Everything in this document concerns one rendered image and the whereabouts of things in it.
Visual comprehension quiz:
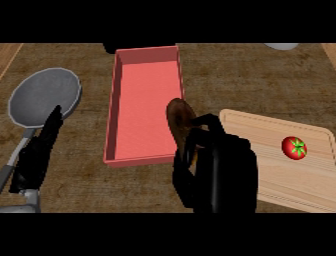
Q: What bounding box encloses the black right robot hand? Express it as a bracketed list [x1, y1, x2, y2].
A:
[171, 113, 259, 214]

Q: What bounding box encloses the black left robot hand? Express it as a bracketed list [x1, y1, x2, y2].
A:
[7, 104, 64, 195]

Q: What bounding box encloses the brown sweet potato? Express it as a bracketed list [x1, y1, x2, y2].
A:
[165, 97, 197, 155]

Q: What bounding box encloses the pale wooden cutting board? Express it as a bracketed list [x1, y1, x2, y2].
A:
[218, 108, 336, 214]

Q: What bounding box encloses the pink rectangular box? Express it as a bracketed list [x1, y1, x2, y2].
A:
[101, 45, 185, 168]

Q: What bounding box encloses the red tomato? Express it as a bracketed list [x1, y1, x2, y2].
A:
[280, 135, 308, 161]

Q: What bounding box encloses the grey frying pan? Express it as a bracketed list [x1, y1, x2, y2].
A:
[0, 67, 84, 214]

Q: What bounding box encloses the black object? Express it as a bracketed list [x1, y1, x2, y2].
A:
[101, 43, 119, 55]

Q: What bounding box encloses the pale grey round object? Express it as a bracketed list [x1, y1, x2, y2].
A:
[262, 43, 301, 51]

